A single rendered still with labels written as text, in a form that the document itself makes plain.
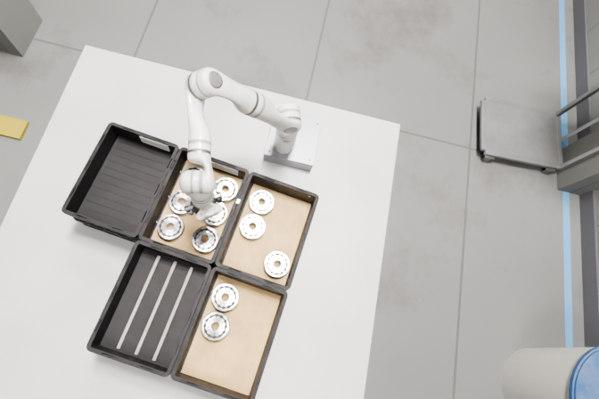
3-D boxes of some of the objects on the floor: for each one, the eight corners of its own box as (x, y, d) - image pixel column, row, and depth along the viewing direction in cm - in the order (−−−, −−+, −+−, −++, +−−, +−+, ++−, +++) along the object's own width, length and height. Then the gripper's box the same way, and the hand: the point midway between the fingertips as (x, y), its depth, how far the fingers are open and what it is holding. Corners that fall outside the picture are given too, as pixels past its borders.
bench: (122, 111, 269) (85, 44, 203) (362, 170, 278) (400, 124, 213) (13, 382, 213) (-87, 411, 148) (317, 444, 223) (350, 496, 157)
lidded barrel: (573, 447, 240) (683, 488, 181) (488, 422, 238) (571, 456, 179) (576, 352, 258) (676, 362, 199) (497, 329, 256) (575, 331, 197)
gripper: (218, 178, 144) (220, 192, 159) (176, 196, 140) (182, 208, 155) (227, 198, 142) (228, 209, 157) (184, 215, 138) (190, 226, 153)
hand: (205, 207), depth 155 cm, fingers open, 5 cm apart
